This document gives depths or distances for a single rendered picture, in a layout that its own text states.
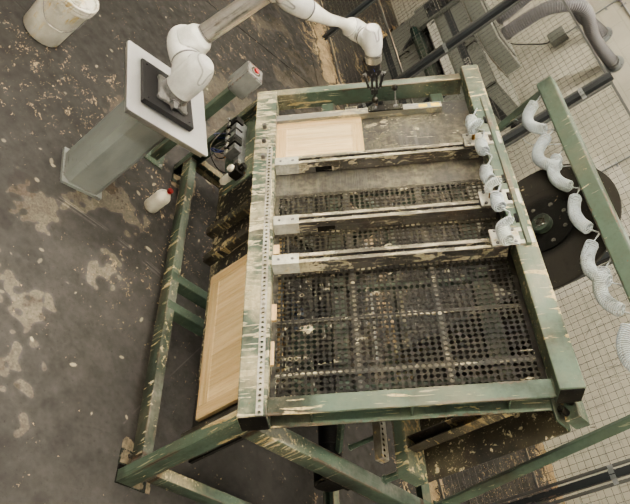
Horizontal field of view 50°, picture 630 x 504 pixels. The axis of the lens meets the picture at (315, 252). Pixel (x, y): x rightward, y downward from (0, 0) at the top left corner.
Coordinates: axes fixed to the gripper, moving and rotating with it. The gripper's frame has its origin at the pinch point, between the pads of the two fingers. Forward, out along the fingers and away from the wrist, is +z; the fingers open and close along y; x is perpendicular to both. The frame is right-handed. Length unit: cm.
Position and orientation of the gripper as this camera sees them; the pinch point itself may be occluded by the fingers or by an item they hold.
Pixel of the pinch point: (374, 93)
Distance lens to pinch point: 390.8
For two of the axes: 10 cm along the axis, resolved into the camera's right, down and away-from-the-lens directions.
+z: 0.9, 6.8, 7.3
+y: -10.0, 0.8, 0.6
